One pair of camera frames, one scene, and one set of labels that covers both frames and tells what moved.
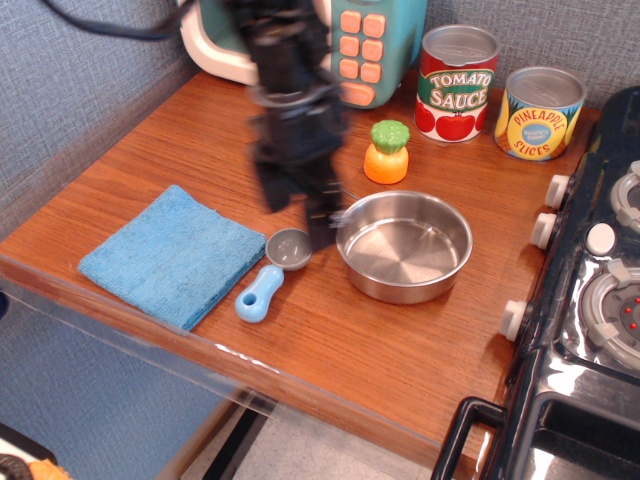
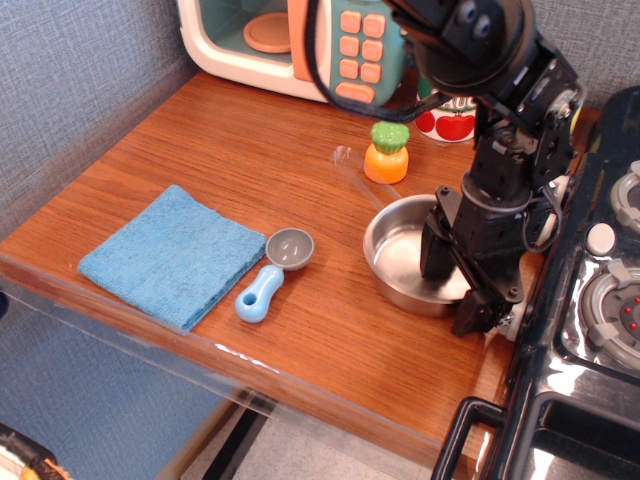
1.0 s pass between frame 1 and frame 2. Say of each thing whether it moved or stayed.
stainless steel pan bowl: moved
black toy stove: stayed
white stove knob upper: stayed
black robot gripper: moved
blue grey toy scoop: stayed
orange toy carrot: stayed
